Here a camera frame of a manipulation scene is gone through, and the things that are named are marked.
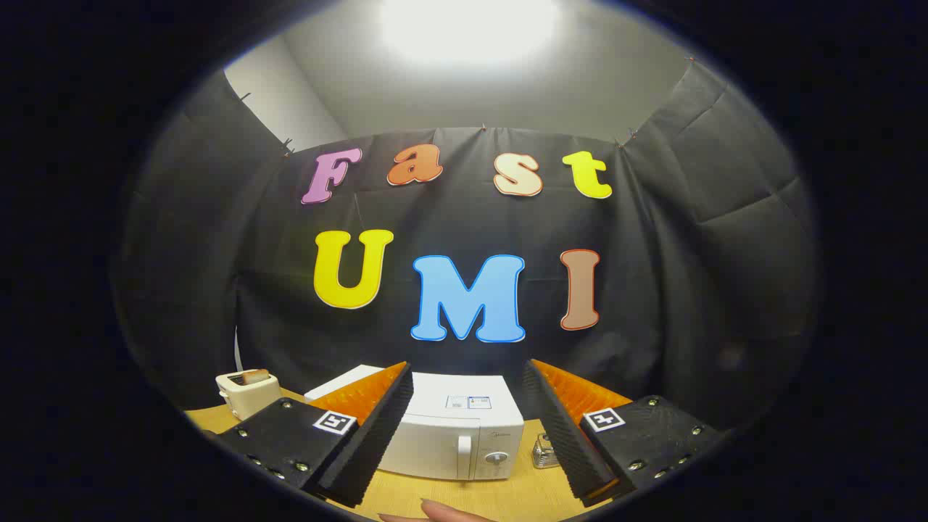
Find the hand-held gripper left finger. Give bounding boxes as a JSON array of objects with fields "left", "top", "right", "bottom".
[{"left": 210, "top": 361, "right": 415, "bottom": 508}]

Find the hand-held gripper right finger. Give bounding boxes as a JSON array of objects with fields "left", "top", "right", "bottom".
[{"left": 522, "top": 359, "right": 726, "bottom": 508}]

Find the white microwave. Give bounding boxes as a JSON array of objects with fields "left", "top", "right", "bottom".
[{"left": 304, "top": 365, "right": 525, "bottom": 481}]

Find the white toaster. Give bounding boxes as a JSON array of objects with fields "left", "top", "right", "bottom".
[{"left": 215, "top": 368, "right": 282, "bottom": 421}]

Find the metal wire basket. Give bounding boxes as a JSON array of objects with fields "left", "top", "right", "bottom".
[{"left": 531, "top": 433, "right": 559, "bottom": 468}]

